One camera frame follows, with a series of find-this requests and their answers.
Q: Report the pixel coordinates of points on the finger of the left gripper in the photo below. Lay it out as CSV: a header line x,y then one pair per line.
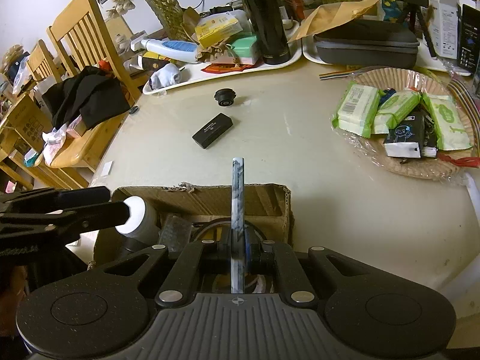
x,y
43,201
87,218

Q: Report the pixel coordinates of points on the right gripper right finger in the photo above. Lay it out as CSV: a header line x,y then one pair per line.
x,y
253,250

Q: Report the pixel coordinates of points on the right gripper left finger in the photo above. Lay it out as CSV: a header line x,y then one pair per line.
x,y
225,249

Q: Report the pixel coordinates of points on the grey patterned ruler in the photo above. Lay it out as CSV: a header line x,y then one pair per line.
x,y
237,268

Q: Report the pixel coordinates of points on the black rectangular box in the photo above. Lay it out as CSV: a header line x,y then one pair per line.
x,y
212,130

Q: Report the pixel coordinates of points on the brown cardboard box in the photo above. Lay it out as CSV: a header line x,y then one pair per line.
x,y
185,260

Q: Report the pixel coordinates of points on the black cloth on chair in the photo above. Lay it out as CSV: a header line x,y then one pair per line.
x,y
93,94

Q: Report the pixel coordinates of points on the wooden chair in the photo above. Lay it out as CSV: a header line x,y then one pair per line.
x,y
80,37

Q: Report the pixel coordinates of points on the small black button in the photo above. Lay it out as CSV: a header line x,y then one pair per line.
x,y
133,110

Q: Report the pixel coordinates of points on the black round lens cap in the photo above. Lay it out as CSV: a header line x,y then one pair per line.
x,y
225,97

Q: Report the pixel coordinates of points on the green wet wipes pack left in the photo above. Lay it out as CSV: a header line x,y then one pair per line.
x,y
357,109

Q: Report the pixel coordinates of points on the green wet wipes pack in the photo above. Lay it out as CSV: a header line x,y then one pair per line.
x,y
449,129
357,109
394,110

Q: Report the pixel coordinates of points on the white rolled sock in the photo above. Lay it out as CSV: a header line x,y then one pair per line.
x,y
168,75

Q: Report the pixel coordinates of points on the red packet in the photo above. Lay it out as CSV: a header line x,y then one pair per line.
x,y
222,68

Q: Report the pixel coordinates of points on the white left serving tray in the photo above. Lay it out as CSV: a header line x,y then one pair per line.
x,y
196,73

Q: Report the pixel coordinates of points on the white serving tray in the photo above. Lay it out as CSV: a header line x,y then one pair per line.
x,y
423,60
196,73

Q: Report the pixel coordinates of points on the black white tissue pack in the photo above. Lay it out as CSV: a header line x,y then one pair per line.
x,y
407,138

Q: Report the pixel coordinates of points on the green wet wipes pack middle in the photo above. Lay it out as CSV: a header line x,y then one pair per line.
x,y
394,110

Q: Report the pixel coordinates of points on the green white tissue pack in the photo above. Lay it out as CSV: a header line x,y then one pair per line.
x,y
245,50

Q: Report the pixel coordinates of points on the white blue lotion bottle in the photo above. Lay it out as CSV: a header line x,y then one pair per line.
x,y
183,51

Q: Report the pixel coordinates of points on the woven paper plate basket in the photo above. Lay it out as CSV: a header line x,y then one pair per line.
x,y
446,164

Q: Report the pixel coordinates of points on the yellow cardboard box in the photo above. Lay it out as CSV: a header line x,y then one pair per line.
x,y
213,29

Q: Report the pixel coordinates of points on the green wet wipes pack right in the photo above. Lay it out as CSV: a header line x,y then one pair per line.
x,y
449,129

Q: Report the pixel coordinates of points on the dark grey zip case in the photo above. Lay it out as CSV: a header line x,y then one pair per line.
x,y
368,43

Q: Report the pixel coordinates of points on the brown paper envelope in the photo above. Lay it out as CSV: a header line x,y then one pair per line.
x,y
329,16

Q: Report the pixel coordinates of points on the black thermos bottle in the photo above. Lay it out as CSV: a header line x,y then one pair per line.
x,y
267,24

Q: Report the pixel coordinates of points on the white right serving tray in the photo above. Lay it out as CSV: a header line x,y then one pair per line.
x,y
423,60

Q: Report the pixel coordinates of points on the black phone tripod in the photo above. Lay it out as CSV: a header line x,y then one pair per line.
x,y
412,10

